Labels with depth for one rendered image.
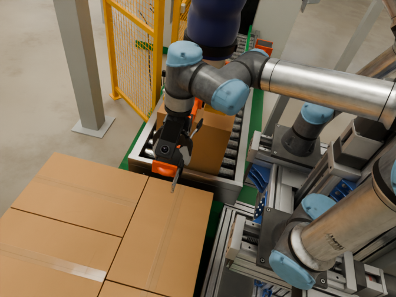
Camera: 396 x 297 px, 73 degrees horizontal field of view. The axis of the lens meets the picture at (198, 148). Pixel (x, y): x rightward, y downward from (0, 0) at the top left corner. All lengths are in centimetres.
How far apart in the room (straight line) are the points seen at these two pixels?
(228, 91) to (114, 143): 211
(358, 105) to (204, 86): 30
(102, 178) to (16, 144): 127
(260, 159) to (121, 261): 81
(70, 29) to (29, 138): 108
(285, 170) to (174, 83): 83
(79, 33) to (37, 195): 113
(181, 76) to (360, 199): 41
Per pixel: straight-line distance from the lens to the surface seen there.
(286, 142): 127
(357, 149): 96
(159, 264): 140
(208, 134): 142
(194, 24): 114
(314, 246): 67
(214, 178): 159
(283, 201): 120
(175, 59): 58
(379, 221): 56
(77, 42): 222
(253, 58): 66
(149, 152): 176
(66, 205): 160
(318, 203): 83
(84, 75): 235
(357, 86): 59
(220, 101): 55
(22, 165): 259
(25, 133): 285
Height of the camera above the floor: 186
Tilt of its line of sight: 46 degrees down
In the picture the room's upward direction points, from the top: 12 degrees clockwise
